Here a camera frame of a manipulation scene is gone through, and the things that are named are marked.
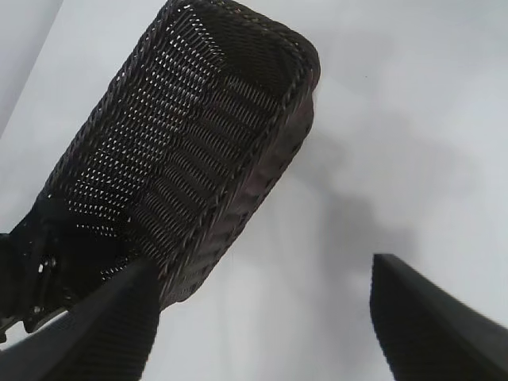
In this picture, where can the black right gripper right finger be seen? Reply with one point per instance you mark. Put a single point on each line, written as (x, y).
(428, 333)

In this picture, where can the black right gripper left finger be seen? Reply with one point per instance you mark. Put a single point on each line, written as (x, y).
(103, 329)

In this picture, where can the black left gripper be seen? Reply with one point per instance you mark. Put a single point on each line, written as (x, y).
(35, 278)

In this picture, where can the dark brown wicker basket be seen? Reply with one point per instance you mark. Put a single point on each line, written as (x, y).
(178, 119)

